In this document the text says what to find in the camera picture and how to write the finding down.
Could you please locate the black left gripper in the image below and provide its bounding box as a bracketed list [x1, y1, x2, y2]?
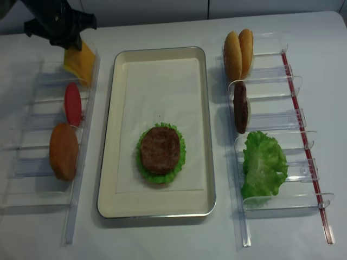
[23, 0, 97, 51]

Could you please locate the yellow cheese slice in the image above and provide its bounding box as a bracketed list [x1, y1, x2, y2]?
[70, 69, 93, 88]
[63, 41, 95, 73]

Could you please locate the yellow cheese slice in rack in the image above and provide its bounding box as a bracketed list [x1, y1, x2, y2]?
[70, 69, 93, 88]

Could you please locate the red tomato slice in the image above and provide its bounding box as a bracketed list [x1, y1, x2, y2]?
[64, 82, 82, 127]

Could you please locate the brown meat patty on tray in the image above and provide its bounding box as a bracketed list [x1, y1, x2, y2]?
[140, 127, 181, 175]

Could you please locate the green lettuce under patty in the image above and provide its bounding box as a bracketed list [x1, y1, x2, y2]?
[136, 122, 187, 184]

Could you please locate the upright brown meat patty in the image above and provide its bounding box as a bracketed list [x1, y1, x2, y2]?
[233, 81, 248, 134]

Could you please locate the green lettuce leaf in rack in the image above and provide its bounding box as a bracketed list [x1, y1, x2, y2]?
[241, 131, 288, 199]

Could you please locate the white paper liner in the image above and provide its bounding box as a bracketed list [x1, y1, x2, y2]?
[117, 58, 206, 193]

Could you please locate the brown top bun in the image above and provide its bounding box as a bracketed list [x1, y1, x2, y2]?
[49, 122, 79, 181]

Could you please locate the clear acrylic left rack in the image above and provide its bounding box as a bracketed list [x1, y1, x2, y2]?
[1, 55, 100, 245]

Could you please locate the clear acrylic rack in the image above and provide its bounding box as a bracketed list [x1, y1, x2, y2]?
[215, 33, 335, 249]
[1, 55, 100, 245]

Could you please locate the front bun half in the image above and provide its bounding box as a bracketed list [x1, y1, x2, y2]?
[223, 31, 242, 82]

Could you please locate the bun half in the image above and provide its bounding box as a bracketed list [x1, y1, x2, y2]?
[239, 29, 253, 79]
[223, 31, 242, 82]

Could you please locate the rear bun half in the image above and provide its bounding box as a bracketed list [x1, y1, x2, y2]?
[239, 29, 253, 79]

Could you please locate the cream metal tray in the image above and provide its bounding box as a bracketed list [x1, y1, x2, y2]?
[97, 47, 216, 219]

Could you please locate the clear acrylic right rack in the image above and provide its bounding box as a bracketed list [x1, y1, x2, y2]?
[215, 33, 335, 249]

